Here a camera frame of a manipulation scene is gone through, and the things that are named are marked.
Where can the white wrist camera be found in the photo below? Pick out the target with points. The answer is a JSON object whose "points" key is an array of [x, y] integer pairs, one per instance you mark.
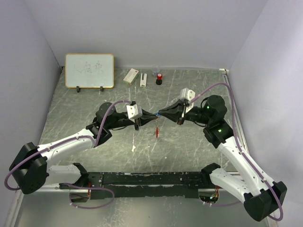
{"points": [[186, 95], [134, 112]]}

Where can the small whiteboard with yellow frame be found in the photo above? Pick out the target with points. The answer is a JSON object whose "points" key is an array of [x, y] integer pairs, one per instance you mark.
{"points": [[89, 70]]}

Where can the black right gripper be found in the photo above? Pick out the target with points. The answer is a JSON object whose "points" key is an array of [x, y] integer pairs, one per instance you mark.
{"points": [[174, 112]]}

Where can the white and green carton box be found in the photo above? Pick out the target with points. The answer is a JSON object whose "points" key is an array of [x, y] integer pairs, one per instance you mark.
{"points": [[131, 76]]}

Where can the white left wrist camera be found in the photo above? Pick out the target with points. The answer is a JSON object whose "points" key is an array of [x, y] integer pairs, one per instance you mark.
{"points": [[134, 112]]}

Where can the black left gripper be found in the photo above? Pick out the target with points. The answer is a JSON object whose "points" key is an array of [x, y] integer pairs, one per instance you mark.
{"points": [[147, 117]]}

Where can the red and black stamp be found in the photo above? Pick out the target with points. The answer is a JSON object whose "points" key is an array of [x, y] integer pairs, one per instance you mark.
{"points": [[159, 79]]}

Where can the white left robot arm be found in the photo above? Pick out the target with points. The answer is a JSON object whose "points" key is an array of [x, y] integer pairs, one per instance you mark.
{"points": [[36, 166]]}

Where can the clear plastic cup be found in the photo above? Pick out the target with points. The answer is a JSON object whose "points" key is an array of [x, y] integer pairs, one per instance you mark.
{"points": [[155, 70]]}

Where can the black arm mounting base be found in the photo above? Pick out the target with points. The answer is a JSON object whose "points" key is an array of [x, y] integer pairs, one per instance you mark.
{"points": [[150, 184]]}

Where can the white stapler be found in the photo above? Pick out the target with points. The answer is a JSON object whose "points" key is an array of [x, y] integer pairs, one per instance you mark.
{"points": [[143, 80]]}

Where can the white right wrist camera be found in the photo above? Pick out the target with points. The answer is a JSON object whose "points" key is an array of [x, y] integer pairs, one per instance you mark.
{"points": [[186, 95]]}

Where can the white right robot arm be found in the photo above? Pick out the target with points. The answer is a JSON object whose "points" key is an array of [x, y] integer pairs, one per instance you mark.
{"points": [[258, 192]]}

